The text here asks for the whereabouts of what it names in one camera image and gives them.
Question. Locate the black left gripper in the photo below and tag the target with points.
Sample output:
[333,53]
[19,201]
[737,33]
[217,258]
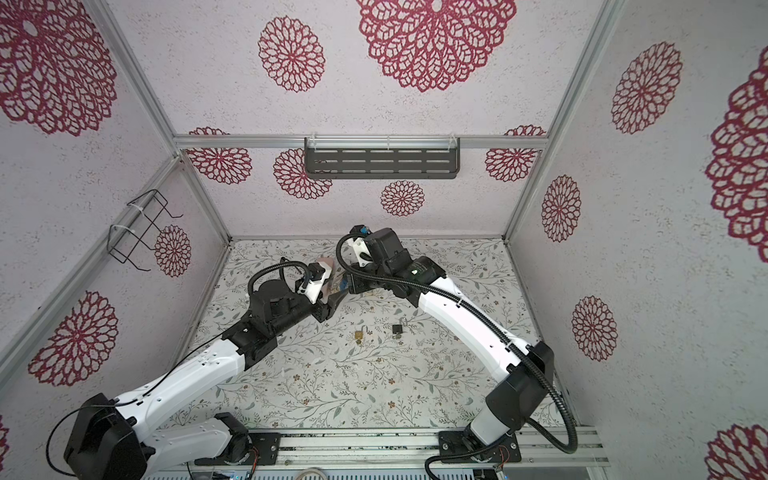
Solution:
[327,306]

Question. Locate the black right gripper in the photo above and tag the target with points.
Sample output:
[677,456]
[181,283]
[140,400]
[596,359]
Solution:
[355,264]

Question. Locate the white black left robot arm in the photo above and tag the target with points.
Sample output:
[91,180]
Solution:
[124,437]

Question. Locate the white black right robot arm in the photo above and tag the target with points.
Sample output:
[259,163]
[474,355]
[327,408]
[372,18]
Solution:
[522,371]

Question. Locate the pink rectangular case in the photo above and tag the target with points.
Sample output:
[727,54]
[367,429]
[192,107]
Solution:
[328,264]

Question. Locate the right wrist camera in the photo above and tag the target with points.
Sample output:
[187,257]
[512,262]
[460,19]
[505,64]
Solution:
[359,246]

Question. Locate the dark grey wall shelf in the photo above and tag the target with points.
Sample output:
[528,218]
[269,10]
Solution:
[390,158]

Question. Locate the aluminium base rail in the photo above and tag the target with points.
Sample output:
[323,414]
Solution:
[399,453]

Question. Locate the black wire wall rack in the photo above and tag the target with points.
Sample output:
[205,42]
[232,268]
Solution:
[124,239]

